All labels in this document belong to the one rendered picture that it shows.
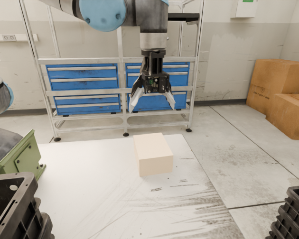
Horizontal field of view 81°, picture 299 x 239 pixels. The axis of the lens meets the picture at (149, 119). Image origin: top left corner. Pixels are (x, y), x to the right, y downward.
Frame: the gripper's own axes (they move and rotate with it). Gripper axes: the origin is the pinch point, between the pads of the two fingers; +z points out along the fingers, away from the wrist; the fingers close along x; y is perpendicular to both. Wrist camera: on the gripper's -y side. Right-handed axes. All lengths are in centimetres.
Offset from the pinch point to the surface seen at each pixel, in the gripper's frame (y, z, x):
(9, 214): 35.3, -2.0, -27.4
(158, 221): 25.2, 21.1, -3.5
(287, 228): 21, 48, 53
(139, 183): 11.0, 21.1, -6.6
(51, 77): -146, 15, -75
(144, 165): 8.0, 16.2, -4.2
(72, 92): -141, 32, -56
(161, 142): -0.9, 13.6, 4.1
